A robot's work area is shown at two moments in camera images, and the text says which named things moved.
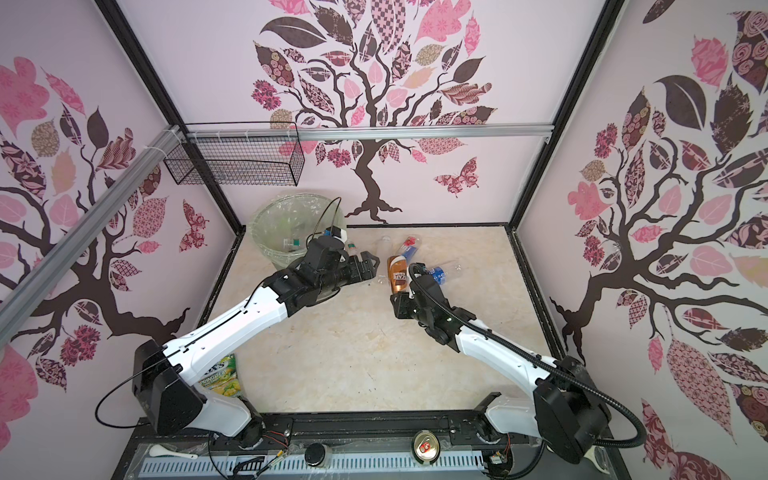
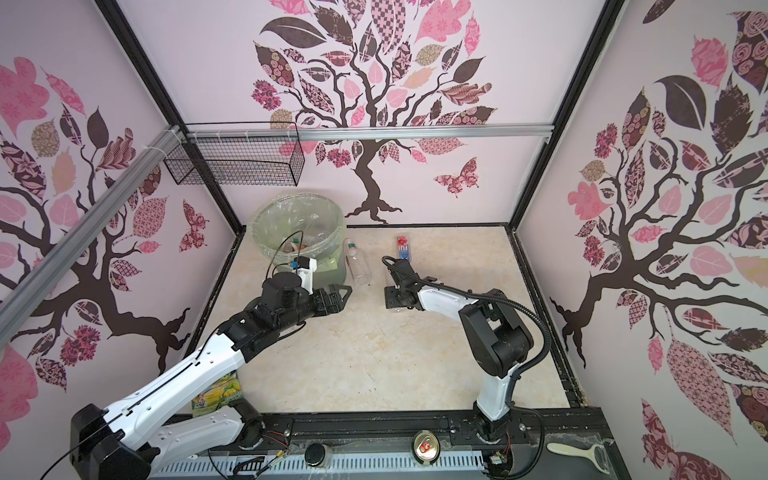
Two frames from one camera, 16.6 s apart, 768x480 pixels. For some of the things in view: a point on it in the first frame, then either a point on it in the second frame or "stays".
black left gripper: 369,269 to 327,309
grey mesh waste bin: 283,225 stays
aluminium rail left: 35,279 stays
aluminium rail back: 369,131 stays
